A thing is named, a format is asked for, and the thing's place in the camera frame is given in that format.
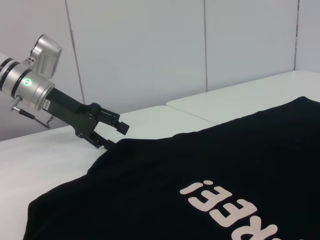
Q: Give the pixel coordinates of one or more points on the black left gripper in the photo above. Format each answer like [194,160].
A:
[75,115]

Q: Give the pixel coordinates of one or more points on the black shirt with FREE print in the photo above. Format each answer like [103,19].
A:
[175,162]

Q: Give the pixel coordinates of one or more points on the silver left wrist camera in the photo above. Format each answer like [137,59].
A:
[47,57]

